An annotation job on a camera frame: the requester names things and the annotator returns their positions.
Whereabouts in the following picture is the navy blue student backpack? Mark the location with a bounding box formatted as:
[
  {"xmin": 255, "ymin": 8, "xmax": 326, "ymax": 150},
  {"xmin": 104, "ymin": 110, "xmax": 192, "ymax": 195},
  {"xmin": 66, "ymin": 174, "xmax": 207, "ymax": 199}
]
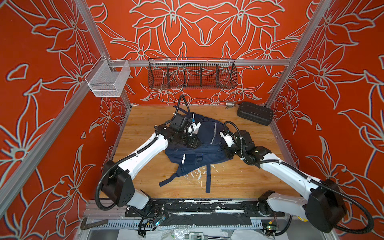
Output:
[{"xmin": 159, "ymin": 112, "xmax": 232, "ymax": 193}]

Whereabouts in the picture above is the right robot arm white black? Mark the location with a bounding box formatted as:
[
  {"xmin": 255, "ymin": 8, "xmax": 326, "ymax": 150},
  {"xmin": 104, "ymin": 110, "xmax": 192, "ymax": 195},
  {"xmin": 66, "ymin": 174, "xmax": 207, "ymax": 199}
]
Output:
[{"xmin": 220, "ymin": 121, "xmax": 375, "ymax": 235}]

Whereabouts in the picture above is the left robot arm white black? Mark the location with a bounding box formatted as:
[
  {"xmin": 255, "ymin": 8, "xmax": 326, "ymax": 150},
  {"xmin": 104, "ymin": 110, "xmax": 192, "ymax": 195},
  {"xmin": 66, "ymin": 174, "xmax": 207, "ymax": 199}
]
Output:
[{"xmin": 95, "ymin": 95, "xmax": 201, "ymax": 214}]

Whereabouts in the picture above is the black hard case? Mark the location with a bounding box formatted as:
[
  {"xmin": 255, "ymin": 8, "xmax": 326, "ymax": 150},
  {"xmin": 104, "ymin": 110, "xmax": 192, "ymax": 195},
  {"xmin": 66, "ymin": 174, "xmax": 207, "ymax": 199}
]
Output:
[{"xmin": 237, "ymin": 102, "xmax": 274, "ymax": 126}]

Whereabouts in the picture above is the dark metal hex key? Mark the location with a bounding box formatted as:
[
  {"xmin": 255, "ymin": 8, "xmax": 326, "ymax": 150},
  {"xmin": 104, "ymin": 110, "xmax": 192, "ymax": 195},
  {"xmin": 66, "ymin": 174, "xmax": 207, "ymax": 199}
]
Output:
[{"xmin": 80, "ymin": 218, "xmax": 109, "ymax": 231}]

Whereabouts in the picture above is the black wire wall basket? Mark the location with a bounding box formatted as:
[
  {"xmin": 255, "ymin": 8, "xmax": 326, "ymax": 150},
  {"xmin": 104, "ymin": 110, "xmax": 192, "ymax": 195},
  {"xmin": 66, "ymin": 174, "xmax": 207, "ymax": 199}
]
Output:
[{"xmin": 148, "ymin": 57, "xmax": 238, "ymax": 90}]

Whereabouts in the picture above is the white wire mesh basket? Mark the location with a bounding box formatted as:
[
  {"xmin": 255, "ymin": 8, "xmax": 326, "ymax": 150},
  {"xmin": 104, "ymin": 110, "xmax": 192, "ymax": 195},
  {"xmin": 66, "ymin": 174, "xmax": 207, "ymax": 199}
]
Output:
[{"xmin": 85, "ymin": 55, "xmax": 131, "ymax": 97}]

